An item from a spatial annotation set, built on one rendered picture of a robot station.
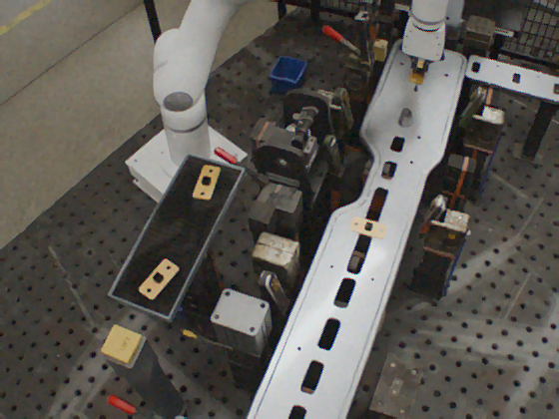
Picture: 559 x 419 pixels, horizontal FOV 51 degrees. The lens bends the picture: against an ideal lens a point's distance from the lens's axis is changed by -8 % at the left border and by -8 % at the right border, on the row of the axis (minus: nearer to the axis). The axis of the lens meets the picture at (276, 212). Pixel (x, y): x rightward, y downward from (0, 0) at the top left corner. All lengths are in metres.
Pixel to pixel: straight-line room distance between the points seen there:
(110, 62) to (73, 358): 2.07
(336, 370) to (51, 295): 0.90
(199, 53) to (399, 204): 0.58
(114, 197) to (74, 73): 1.63
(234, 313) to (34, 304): 0.78
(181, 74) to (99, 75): 1.97
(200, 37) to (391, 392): 0.86
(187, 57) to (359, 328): 0.71
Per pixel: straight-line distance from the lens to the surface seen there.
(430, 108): 1.68
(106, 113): 3.18
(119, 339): 1.19
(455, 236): 1.43
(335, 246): 1.40
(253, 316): 1.21
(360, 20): 1.59
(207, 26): 1.40
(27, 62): 3.68
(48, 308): 1.82
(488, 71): 1.83
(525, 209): 1.92
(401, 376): 1.26
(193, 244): 1.24
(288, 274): 1.32
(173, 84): 1.46
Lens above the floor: 2.21
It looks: 57 degrees down
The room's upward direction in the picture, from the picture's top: 5 degrees counter-clockwise
